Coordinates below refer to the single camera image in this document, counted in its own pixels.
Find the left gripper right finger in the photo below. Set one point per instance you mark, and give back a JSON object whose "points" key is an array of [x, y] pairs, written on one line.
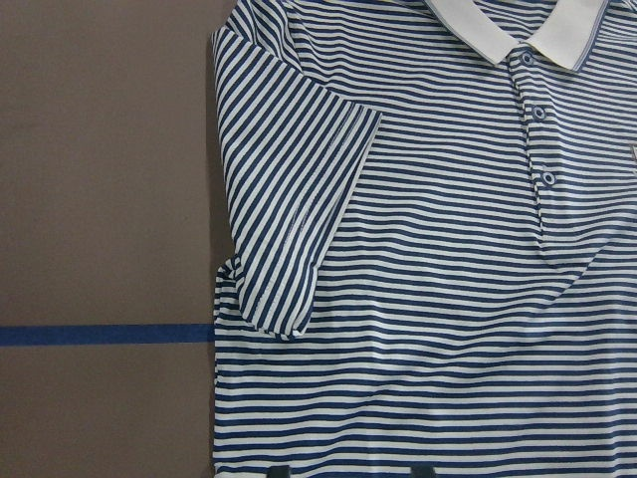
{"points": [[422, 472]]}

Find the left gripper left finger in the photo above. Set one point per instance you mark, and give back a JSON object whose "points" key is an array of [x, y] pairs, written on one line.
{"points": [[279, 472]]}

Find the blue white striped polo shirt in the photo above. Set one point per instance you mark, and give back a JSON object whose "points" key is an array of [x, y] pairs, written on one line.
{"points": [[433, 210]]}

